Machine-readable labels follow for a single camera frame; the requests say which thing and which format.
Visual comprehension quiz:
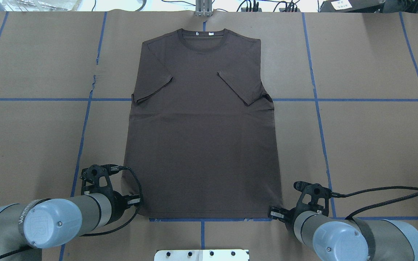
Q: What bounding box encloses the clear plastic bag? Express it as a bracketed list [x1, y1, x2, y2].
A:
[0, 0, 83, 12]

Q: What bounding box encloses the left black braided cable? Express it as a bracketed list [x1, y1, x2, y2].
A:
[0, 165, 143, 261]

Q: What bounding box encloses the right black braided cable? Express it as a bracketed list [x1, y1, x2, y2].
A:
[293, 181, 418, 220]

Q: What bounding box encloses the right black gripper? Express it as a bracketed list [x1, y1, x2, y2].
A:
[268, 183, 331, 236]

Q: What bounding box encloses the black box with label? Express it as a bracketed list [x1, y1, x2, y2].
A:
[319, 0, 385, 13]

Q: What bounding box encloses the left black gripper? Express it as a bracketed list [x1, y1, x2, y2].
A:
[80, 165, 142, 225]

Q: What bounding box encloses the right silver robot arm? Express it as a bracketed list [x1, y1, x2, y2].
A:
[268, 181, 418, 261]

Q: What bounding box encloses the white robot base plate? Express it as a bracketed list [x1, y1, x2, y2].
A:
[154, 249, 250, 261]

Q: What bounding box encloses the dark brown t-shirt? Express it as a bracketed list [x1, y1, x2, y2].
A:
[123, 29, 283, 219]

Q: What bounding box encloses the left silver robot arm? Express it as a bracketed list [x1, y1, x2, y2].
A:
[0, 165, 144, 261]

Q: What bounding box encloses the aluminium camera post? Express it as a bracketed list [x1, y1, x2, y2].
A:
[195, 0, 213, 17]

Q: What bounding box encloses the black braided cable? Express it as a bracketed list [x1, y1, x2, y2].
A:
[293, 181, 418, 220]
[0, 165, 143, 261]

